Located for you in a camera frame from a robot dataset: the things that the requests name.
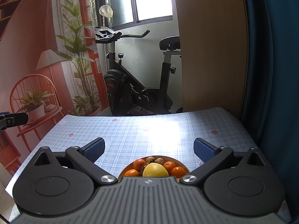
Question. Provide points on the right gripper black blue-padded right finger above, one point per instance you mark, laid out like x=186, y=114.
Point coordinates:
x=238, y=183

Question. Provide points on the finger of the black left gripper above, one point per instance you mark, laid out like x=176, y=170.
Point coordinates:
x=9, y=120

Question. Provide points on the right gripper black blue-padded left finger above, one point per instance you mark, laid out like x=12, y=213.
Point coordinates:
x=58, y=183

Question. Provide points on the orange tangerine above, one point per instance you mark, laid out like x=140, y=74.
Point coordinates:
x=138, y=164
x=178, y=172
x=131, y=172
x=169, y=165

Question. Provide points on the brown walnut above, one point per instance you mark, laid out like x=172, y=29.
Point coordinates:
x=150, y=159
x=159, y=161

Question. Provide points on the yellow lemon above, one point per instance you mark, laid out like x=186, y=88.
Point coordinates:
x=155, y=170

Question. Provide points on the orange tangerine top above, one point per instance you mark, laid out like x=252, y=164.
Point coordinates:
x=138, y=164

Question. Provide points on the beige round plate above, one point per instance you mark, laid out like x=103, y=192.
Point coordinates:
x=165, y=158

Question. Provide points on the printed room scene backdrop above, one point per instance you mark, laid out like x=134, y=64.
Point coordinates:
x=48, y=48

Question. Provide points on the blue plaid tablecloth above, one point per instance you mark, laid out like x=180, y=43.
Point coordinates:
x=147, y=199

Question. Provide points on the wooden panel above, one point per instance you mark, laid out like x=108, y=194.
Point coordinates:
x=213, y=38

